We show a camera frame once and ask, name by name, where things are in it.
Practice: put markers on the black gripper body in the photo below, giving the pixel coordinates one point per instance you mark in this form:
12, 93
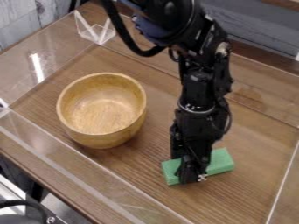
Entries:
201, 127

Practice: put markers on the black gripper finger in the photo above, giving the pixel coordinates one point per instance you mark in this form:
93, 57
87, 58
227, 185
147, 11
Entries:
177, 147
192, 168

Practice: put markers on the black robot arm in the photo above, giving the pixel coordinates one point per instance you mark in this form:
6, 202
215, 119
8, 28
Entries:
177, 27

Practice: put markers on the black metal frame with bolt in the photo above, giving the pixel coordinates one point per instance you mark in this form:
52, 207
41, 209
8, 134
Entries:
58, 213

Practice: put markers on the clear acrylic tray wall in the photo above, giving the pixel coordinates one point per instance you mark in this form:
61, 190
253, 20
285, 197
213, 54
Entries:
87, 186

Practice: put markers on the green rectangular block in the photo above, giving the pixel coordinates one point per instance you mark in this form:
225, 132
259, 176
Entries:
221, 163

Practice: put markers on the brown wooden bowl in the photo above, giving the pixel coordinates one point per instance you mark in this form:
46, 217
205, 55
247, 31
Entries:
101, 109

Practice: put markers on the clear acrylic corner bracket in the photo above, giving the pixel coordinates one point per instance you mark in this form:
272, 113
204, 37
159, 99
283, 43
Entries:
99, 34

